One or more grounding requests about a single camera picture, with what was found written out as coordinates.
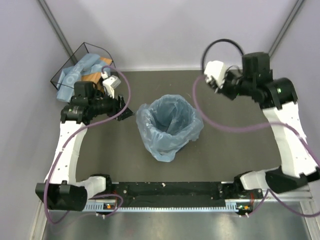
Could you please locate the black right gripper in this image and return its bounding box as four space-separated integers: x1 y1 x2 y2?
212 69 254 101

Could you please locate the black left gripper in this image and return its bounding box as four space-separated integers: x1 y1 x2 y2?
88 88 135 121

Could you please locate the dark blue trash bin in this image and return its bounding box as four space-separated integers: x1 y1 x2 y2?
147 98 196 153

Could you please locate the black trash bin rim ring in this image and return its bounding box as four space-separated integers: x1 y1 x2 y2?
201 38 246 73

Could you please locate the light blue printed trash bag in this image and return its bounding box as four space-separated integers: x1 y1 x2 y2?
56 53 113 103

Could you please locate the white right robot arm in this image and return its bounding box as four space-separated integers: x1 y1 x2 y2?
204 52 320 198

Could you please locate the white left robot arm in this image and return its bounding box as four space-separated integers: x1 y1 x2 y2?
35 76 133 211

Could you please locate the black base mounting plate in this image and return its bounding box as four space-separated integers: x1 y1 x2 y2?
110 181 239 208

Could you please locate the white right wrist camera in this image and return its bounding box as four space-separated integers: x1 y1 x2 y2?
204 60 227 93

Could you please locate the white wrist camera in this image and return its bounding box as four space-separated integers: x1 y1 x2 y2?
204 60 227 93
101 72 121 99

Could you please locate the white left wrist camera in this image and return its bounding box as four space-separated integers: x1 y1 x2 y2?
101 72 121 99

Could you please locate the black wire shelf rack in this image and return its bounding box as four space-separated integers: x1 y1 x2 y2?
50 42 115 103

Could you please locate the aluminium frame rail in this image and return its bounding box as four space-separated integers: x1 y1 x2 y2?
41 181 313 213

